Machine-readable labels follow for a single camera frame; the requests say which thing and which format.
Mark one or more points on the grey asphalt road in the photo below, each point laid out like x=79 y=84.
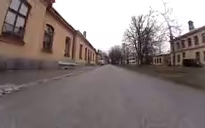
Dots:
x=110 y=100

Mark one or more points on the pale two-storey building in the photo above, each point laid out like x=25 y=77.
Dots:
x=196 y=46

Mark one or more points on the pale kerb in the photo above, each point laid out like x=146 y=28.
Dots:
x=10 y=88

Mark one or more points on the long yellow building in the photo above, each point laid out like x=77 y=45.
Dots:
x=33 y=36

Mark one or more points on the pale bench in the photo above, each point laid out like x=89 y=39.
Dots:
x=67 y=63

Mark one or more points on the dark vehicle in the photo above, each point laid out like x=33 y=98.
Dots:
x=191 y=62

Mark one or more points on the grass strip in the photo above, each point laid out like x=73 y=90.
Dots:
x=180 y=75

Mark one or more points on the group of bare trees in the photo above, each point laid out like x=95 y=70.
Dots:
x=143 y=40

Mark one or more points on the low pale building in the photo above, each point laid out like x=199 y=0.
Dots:
x=161 y=59

